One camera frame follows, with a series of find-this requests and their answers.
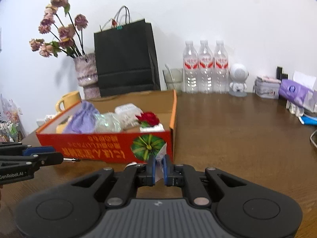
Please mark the red rose flower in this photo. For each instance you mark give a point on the red rose flower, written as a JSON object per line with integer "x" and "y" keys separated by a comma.
{"x": 147, "y": 119}

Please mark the water bottle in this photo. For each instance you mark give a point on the water bottle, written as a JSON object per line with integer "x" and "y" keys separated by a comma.
{"x": 221, "y": 68}
{"x": 190, "y": 65}
{"x": 206, "y": 61}

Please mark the translucent white plastic container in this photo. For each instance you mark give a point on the translucent white plastic container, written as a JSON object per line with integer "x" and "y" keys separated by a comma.
{"x": 127, "y": 115}

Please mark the purple ceramic vase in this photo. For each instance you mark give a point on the purple ceramic vase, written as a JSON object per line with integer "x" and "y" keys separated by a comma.
{"x": 87, "y": 77}

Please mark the water bottle middle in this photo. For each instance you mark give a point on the water bottle middle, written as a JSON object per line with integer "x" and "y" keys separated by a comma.
{"x": 206, "y": 61}

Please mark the iridescent plastic bag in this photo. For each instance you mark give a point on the iridescent plastic bag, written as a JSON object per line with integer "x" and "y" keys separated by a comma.
{"x": 107, "y": 123}

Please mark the purple drawstring pouch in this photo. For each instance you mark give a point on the purple drawstring pouch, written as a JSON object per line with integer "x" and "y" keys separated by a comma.
{"x": 83, "y": 121}

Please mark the white tissue ball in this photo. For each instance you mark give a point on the white tissue ball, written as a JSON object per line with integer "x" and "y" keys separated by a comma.
{"x": 156, "y": 128}

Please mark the clear glass cup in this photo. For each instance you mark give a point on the clear glass cup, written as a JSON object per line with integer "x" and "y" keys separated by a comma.
{"x": 173, "y": 78}

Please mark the yellow white plush toy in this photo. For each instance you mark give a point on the yellow white plush toy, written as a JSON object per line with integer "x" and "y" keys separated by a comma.
{"x": 60, "y": 128}

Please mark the red orange cardboard box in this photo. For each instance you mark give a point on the red orange cardboard box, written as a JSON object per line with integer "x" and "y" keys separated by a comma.
{"x": 123, "y": 147}

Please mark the black small bottles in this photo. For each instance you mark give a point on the black small bottles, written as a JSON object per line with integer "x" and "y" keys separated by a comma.
{"x": 280, "y": 75}

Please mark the water bottle left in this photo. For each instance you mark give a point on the water bottle left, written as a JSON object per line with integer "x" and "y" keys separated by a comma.
{"x": 190, "y": 65}

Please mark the water bottle right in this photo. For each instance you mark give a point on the water bottle right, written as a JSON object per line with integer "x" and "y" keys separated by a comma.
{"x": 221, "y": 68}

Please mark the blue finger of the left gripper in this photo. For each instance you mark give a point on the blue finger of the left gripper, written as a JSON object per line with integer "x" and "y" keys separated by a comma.
{"x": 48, "y": 159}
{"x": 38, "y": 150}

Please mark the yellow ceramic mug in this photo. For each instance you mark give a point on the yellow ceramic mug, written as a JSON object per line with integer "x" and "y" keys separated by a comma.
{"x": 67, "y": 101}

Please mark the black paper shopping bag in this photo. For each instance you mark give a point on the black paper shopping bag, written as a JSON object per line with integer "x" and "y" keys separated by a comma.
{"x": 126, "y": 58}

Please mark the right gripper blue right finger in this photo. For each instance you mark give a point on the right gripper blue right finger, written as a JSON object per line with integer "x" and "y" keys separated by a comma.
{"x": 168, "y": 171}

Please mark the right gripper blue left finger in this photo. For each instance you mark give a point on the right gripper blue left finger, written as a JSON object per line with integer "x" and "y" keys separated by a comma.
{"x": 150, "y": 171}

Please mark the small clear plastic packet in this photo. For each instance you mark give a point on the small clear plastic packet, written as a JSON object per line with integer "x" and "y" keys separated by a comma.
{"x": 159, "y": 163}

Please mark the crumpled white paper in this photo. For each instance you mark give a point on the crumpled white paper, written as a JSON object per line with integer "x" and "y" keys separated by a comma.
{"x": 48, "y": 117}

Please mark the dried pink roses bouquet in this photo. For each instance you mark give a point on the dried pink roses bouquet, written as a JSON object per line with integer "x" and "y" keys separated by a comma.
{"x": 67, "y": 32}

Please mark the white robot figurine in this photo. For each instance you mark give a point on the white robot figurine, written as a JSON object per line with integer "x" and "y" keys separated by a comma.
{"x": 238, "y": 74}

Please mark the purple tissue pack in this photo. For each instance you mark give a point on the purple tissue pack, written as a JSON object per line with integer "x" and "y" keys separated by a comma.
{"x": 299, "y": 90}

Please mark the small grey tin box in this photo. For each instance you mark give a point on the small grey tin box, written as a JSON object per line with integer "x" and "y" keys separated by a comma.
{"x": 267, "y": 87}

